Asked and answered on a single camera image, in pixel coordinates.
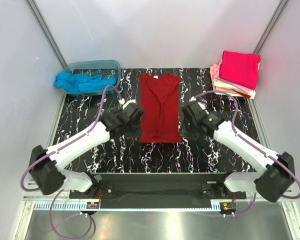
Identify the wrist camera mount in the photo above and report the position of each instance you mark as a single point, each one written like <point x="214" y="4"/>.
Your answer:
<point x="193" y="101"/>
<point x="124" y="102"/>

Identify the folded salmon t shirt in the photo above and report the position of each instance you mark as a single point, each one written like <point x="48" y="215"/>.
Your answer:
<point x="220" y="86"/>

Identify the aluminium frame post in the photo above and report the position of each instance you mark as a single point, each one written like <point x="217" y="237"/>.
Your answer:
<point x="35" y="10"/>
<point x="279" y="10"/>

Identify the black marble pattern mat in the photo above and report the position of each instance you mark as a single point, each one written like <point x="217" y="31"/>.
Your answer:
<point x="123" y="155"/>

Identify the blue t shirt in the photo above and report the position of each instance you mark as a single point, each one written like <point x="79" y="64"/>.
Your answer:
<point x="82" y="83"/>

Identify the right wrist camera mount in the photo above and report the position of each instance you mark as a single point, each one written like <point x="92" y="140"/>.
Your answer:
<point x="193" y="101"/>

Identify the folded magenta t shirt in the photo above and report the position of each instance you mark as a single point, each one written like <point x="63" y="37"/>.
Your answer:
<point x="240" y="68"/>

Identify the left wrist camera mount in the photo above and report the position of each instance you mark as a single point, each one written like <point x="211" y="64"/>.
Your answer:
<point x="124" y="102"/>

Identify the folded red t shirt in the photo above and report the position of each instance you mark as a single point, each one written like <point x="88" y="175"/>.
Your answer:
<point x="242" y="94"/>

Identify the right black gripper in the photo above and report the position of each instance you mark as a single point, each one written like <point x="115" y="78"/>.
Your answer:
<point x="185" y="132"/>

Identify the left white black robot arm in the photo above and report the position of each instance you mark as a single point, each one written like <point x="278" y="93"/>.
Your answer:
<point x="48" y="166"/>

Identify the left aluminium frame post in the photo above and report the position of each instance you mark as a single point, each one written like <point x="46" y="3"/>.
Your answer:
<point x="35" y="10"/>

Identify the folded white t shirt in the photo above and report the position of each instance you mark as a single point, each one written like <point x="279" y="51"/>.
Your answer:
<point x="240" y="88"/>

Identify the dark red t shirt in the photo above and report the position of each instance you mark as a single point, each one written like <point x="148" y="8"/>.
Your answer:
<point x="160" y="102"/>

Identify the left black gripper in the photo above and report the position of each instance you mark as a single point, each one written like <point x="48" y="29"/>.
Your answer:
<point x="137" y="133"/>

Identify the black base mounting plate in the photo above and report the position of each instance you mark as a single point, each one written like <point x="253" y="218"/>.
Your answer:
<point x="159" y="191"/>

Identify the folded light pink t shirt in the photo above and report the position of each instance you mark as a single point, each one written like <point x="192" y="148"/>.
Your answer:
<point x="217" y="74"/>

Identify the right aluminium frame post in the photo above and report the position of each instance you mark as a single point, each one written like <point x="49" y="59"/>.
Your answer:
<point x="279" y="10"/>

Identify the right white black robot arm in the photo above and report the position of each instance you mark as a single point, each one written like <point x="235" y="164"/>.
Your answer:
<point x="273" y="173"/>

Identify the clear blue plastic bin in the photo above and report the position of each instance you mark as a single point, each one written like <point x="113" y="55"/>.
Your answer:
<point x="106" y="68"/>

